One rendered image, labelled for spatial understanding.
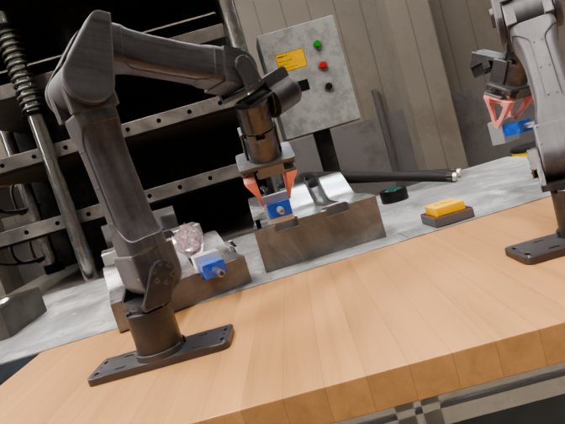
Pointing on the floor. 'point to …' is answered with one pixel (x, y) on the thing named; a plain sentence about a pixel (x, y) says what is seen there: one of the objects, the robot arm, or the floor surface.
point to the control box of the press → (313, 82)
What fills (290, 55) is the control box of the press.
